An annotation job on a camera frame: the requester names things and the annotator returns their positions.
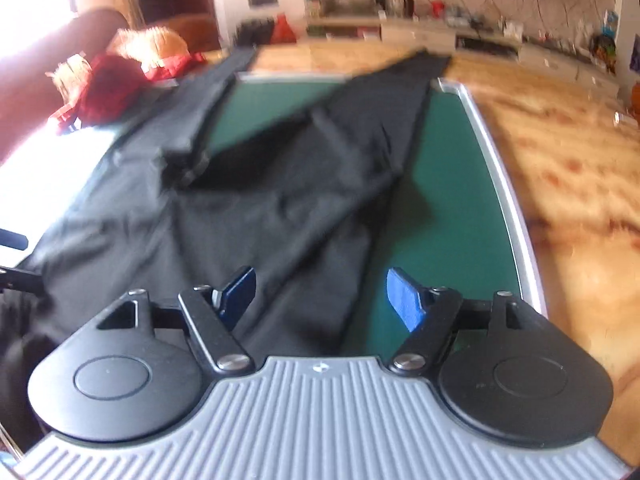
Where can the red plastic bag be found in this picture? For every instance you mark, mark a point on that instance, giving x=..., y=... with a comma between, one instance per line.
x=282, y=30

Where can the tan quilted sofa cover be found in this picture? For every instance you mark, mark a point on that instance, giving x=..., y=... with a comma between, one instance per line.
x=155, y=42

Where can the black bag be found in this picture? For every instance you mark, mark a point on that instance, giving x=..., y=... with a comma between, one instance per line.
x=252, y=32

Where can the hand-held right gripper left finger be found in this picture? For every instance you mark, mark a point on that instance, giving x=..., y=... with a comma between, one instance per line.
x=239, y=293

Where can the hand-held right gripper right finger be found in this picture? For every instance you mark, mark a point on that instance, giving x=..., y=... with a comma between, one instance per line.
x=405, y=301

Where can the white low TV cabinet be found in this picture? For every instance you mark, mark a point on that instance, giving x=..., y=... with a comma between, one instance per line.
x=425, y=32

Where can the red garment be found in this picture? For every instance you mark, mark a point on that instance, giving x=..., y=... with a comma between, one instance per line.
x=105, y=90

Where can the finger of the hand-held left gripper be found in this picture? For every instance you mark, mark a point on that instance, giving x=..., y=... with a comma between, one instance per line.
x=14, y=240
x=22, y=280

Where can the red cup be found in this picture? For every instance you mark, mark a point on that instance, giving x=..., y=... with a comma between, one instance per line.
x=438, y=9

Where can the black pants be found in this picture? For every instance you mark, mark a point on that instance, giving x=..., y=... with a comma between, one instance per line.
x=280, y=185

